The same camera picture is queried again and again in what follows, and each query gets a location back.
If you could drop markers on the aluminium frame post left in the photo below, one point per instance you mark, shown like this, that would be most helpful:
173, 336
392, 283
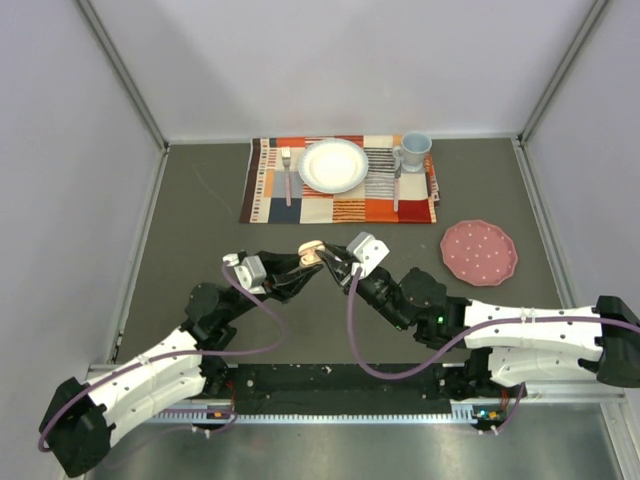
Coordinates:
99, 31

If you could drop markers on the aluminium frame post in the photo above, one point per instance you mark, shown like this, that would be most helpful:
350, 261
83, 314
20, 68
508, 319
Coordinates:
99, 31
594, 16

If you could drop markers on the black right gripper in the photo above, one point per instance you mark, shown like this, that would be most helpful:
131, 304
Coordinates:
341, 264

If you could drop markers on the pink dotted plate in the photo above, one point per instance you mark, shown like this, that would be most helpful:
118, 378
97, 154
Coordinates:
479, 253

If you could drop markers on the light blue mug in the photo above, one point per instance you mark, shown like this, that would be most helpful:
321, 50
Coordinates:
410, 155

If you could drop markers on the aluminium frame post right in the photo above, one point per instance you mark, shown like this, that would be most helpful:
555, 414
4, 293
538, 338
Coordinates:
594, 16

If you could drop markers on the grey slotted cable duct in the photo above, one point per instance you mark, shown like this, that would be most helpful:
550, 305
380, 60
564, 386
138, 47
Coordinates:
456, 413

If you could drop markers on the pink handled metal fork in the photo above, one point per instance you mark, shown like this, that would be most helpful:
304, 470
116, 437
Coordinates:
286, 162

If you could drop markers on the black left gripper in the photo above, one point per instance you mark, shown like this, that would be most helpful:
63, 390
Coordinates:
277, 264

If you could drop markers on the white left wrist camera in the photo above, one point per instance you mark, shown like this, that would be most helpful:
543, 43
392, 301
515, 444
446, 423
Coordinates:
249, 271

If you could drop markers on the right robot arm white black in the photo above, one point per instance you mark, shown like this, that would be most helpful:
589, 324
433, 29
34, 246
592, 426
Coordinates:
509, 346

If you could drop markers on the beige case with black oval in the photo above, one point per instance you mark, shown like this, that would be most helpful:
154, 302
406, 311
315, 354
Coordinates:
308, 253

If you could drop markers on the pink handled knife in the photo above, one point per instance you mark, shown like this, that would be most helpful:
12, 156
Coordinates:
396, 191

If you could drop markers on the white plate with blue rim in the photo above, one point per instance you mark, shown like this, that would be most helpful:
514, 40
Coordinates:
333, 166

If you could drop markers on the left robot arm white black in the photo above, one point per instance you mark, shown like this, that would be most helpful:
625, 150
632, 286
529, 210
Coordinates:
85, 420

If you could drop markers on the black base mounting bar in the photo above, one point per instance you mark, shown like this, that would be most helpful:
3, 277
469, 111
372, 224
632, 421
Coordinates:
342, 389

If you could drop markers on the multicoloured patchwork placemat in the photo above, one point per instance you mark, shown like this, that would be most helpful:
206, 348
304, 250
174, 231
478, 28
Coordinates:
370, 202

